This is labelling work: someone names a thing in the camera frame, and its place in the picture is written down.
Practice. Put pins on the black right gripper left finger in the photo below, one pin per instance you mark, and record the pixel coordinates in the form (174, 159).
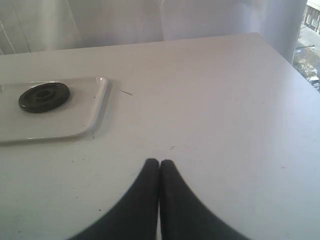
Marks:
(135, 215)

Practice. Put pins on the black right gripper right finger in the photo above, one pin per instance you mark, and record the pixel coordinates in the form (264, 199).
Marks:
(182, 215)

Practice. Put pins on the black weight plate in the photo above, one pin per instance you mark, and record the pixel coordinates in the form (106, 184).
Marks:
(44, 97)

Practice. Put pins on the white plastic tray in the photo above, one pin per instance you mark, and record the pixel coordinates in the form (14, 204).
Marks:
(76, 116)

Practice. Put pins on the white curtain backdrop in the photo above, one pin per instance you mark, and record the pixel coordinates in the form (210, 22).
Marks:
(42, 25)

